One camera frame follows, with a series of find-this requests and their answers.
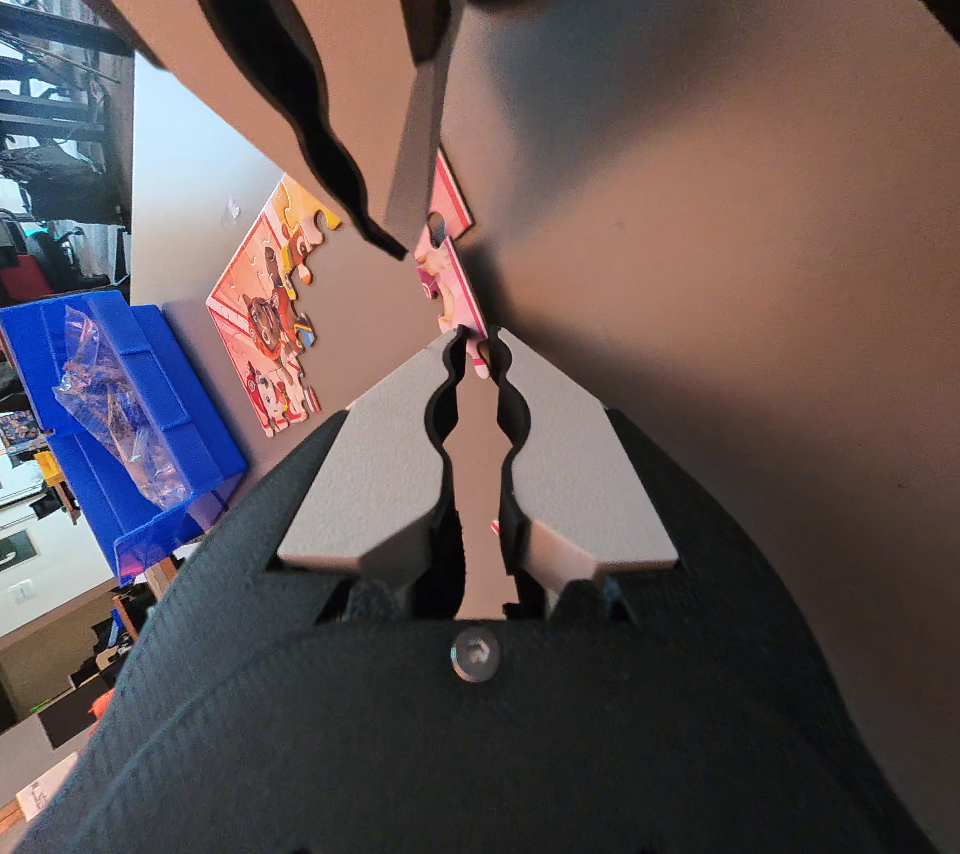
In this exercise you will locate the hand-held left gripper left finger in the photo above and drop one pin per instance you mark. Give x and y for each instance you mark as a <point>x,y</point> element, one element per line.
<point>367,487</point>

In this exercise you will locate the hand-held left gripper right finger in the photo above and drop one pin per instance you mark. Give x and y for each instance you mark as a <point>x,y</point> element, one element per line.
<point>585,487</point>

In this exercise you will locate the assembled pink red puzzle section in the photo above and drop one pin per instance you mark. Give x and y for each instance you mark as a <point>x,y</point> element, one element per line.
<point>262,314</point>

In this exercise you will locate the pink dog puzzle piece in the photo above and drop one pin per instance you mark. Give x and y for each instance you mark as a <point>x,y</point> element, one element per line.
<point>454,299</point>

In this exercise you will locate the blue plastic bin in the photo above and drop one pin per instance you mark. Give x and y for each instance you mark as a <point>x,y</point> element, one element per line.
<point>202,434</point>

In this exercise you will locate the black metal rack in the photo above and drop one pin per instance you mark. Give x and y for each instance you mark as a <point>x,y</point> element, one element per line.
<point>60,179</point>

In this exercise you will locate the white paper scrap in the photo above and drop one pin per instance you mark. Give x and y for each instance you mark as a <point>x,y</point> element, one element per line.
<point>232,208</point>

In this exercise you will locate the clear plastic bag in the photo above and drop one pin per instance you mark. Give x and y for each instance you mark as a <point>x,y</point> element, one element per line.
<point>112,404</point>

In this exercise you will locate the yellow box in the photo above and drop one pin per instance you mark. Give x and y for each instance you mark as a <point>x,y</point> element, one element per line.
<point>49,470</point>

